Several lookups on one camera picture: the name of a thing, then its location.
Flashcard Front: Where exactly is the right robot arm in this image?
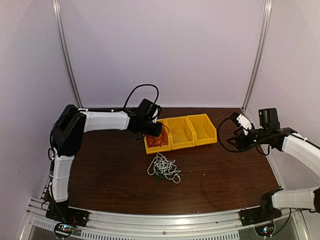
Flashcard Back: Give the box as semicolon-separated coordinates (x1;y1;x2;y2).
227;107;320;221

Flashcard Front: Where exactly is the right circuit board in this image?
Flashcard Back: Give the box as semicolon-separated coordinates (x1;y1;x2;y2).
254;223;275;238

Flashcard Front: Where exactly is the yellow three-compartment bin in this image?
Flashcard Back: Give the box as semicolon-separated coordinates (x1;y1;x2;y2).
143;113;218;155

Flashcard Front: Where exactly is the left aluminium frame post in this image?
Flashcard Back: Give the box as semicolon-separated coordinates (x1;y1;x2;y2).
52;0;83;108

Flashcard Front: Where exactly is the aluminium front rail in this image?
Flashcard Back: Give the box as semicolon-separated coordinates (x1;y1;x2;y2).
17;198;311;240

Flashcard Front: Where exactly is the aluminium frame post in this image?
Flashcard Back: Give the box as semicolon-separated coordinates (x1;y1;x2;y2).
241;0;273;112
52;0;83;108

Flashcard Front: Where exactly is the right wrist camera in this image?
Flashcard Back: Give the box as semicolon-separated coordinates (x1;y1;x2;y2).
230;112;253;136

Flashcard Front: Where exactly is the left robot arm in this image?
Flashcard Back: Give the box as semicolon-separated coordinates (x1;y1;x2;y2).
48;99;163;222

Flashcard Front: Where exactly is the long red wire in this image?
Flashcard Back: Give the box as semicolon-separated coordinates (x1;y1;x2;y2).
146;124;172;150

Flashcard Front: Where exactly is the right aluminium frame post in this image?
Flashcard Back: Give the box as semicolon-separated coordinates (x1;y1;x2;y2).
241;0;273;112

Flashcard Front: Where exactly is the wire bundle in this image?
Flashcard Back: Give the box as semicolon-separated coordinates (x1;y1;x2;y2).
146;152;183;188

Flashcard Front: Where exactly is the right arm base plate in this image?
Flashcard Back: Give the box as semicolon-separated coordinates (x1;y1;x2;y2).
239;206;282;227

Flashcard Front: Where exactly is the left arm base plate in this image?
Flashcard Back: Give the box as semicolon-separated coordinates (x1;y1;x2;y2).
45;208;89;227

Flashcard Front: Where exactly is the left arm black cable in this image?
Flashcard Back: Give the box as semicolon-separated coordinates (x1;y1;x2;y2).
48;84;160;156

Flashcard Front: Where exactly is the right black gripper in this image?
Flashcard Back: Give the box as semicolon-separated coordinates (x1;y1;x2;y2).
227;127;269;151

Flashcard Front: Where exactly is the circuit board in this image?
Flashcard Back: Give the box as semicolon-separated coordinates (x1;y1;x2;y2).
53;222;77;239
254;223;275;238

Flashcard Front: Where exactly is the left circuit board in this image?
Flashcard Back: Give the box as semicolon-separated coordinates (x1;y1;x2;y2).
53;222;77;239

